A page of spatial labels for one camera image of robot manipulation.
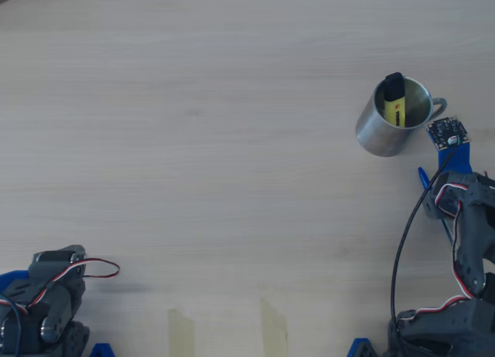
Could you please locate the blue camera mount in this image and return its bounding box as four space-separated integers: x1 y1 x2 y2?
436 138 475 176

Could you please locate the black camera circuit board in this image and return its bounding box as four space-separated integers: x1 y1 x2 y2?
425 115 473 151

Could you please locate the yellow highlighter black cap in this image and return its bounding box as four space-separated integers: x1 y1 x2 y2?
384 72 408 128

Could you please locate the long clear tape strip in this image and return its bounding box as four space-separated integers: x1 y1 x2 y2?
259 297 289 357

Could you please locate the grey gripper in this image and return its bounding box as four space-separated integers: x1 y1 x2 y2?
422 170 495 221

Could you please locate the blue idle arm base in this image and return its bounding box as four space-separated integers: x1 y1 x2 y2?
0 270 117 357

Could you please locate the blue cap ballpoint pen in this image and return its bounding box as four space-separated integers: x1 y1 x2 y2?
417 166 456 250

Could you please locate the silver metal cup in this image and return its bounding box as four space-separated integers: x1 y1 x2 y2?
355 76 449 158

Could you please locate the short clear tape strip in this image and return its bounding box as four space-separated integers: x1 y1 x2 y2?
167 308 196 357

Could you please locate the red white arm servo wire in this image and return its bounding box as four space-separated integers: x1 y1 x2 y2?
396 182 477 324

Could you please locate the looping red white servo wire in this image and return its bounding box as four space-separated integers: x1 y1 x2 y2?
26 257 121 310

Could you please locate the dark blue cable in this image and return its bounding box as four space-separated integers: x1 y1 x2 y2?
0 294 25 356

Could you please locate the blue working arm base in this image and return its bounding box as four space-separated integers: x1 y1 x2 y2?
346 337 378 357

